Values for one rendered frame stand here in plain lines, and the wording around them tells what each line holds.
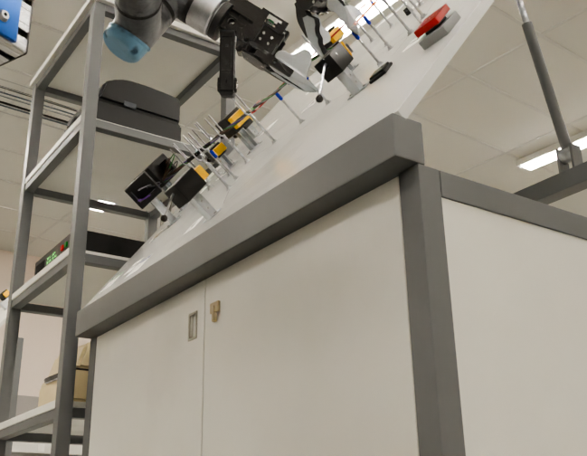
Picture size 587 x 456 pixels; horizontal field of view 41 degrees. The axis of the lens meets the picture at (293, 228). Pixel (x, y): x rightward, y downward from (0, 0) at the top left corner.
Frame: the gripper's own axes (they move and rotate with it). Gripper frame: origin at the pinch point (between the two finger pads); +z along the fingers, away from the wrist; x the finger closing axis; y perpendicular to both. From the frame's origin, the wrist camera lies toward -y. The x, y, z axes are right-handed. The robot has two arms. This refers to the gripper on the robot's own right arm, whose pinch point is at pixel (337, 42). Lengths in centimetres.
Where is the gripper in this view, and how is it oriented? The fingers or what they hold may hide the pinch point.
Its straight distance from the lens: 152.2
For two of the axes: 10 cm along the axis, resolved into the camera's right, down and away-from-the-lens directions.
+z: 4.4, 8.9, -1.2
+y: 6.3, -2.1, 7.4
